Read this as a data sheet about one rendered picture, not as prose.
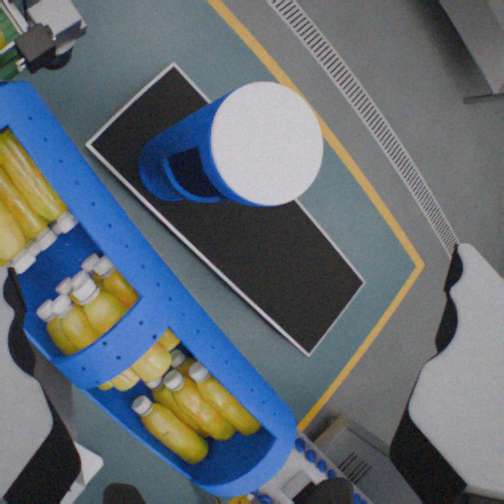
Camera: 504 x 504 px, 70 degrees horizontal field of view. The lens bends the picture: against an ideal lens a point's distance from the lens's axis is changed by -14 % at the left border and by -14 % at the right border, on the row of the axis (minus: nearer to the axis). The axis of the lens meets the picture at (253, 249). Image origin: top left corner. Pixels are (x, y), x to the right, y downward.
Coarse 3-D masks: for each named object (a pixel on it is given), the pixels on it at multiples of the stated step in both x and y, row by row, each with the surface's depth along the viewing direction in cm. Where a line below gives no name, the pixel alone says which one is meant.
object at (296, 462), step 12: (48, 276) 82; (300, 432) 126; (312, 444) 129; (300, 456) 119; (324, 456) 133; (288, 468) 117; (300, 468) 120; (312, 468) 122; (336, 468) 137; (276, 480) 116; (288, 480) 118; (276, 492) 117; (360, 492) 145
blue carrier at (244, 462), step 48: (0, 96) 50; (48, 144) 56; (96, 192) 62; (96, 240) 59; (144, 240) 70; (48, 288) 77; (144, 288) 63; (48, 336) 72; (144, 336) 62; (192, 336) 69; (96, 384) 62; (144, 384) 89; (240, 384) 74; (144, 432) 81; (288, 432) 81; (192, 480) 79; (240, 480) 74
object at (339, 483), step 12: (324, 480) 5; (336, 480) 5; (348, 480) 5; (108, 492) 5; (120, 492) 5; (132, 492) 5; (312, 492) 5; (324, 492) 5; (336, 492) 5; (348, 492) 5
